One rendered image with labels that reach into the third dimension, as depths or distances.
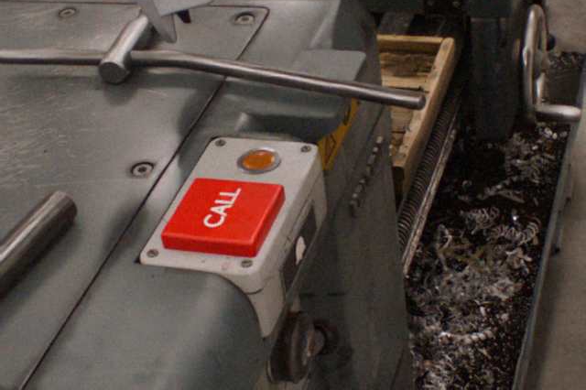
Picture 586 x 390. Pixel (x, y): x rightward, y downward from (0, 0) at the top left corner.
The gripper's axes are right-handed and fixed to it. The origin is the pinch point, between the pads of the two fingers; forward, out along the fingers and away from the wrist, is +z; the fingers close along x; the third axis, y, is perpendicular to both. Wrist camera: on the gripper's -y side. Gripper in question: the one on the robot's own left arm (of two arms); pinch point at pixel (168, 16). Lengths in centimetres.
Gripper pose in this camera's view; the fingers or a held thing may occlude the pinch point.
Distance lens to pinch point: 88.9
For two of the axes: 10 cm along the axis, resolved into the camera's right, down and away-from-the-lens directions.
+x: 3.0, -5.8, 7.6
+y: 9.4, 0.7, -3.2
